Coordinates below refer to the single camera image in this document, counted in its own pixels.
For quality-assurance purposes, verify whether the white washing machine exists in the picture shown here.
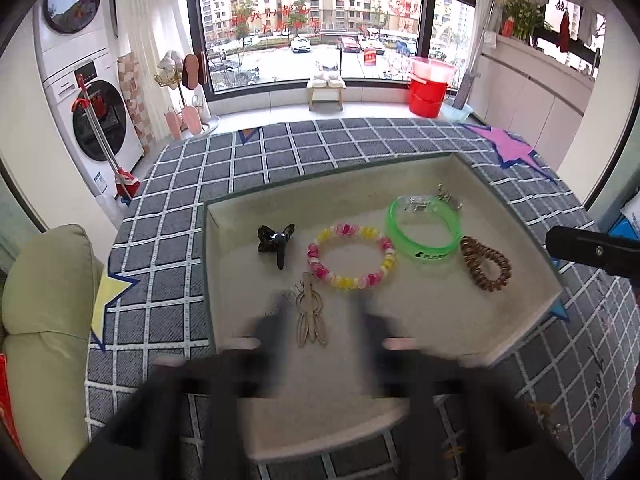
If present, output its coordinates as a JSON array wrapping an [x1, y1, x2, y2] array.
[[42, 49, 147, 197]]

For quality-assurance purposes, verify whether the light blue basin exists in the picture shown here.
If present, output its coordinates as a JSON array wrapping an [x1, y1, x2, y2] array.
[[442, 102, 477, 124]]

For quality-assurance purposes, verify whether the grey checked tablecloth with stars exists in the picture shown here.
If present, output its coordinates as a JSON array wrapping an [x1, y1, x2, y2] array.
[[85, 117, 640, 480]]

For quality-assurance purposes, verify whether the potted green plant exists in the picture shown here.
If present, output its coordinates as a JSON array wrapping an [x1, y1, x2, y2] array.
[[501, 0, 552, 44]]

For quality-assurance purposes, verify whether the black hair claw clip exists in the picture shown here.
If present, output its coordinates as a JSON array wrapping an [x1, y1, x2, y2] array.
[[256, 222, 297, 271]]

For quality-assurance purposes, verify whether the beige hair clip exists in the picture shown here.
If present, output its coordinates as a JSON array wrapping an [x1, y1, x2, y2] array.
[[294, 272, 329, 349]]

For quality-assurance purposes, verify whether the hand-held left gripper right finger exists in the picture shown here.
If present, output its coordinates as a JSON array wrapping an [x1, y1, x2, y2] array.
[[350, 300, 581, 480]]

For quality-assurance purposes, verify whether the white sheer curtain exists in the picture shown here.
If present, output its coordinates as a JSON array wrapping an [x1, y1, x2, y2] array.
[[114, 0, 202, 136]]

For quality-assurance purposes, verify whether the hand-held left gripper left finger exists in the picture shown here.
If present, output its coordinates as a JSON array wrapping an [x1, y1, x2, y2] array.
[[65, 305, 292, 480]]

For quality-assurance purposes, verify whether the pale green sofa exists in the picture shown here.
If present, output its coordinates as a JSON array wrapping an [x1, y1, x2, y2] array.
[[0, 224, 108, 480]]

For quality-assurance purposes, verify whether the teal tray with cream lining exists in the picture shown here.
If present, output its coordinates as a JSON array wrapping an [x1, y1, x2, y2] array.
[[202, 152, 565, 465]]

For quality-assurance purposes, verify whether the small wooden stool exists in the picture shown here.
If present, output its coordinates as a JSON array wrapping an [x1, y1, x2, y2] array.
[[305, 80, 347, 112]]

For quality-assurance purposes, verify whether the red plastic bucket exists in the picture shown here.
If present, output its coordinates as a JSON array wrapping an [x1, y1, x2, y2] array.
[[407, 76, 451, 119]]

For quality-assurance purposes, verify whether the large glass window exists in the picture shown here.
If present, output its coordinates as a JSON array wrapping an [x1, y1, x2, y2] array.
[[175, 0, 482, 95]]

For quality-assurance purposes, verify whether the red mop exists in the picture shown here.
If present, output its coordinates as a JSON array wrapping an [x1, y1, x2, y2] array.
[[70, 74, 142, 207]]

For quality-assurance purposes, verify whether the shoe rack with slippers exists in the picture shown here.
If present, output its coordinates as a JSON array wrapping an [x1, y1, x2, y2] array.
[[151, 50, 222, 142]]

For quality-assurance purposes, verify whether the green translucent bangle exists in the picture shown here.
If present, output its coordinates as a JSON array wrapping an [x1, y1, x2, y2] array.
[[386, 194, 461, 262]]

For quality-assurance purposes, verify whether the small silver ornament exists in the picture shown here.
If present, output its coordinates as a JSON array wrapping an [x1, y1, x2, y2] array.
[[401, 196, 437, 214]]

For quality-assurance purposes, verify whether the pink and yellow bead bracelet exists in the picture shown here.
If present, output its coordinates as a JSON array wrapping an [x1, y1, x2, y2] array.
[[306, 225, 397, 291]]

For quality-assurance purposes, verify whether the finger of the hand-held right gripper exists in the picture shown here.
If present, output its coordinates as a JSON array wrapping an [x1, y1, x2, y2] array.
[[545, 226, 640, 279]]

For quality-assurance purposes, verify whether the white low cabinet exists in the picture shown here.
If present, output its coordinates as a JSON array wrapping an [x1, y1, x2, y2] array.
[[469, 34, 597, 162]]

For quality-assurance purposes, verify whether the red embroidered cushion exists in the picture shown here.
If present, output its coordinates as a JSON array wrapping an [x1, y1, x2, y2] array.
[[0, 352, 22, 456]]

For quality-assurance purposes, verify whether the pink checked board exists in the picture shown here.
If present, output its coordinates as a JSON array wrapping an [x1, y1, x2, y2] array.
[[117, 54, 152, 147]]

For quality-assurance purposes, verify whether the brown spiral hair tie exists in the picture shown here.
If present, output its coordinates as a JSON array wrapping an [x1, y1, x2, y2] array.
[[460, 236, 513, 292]]

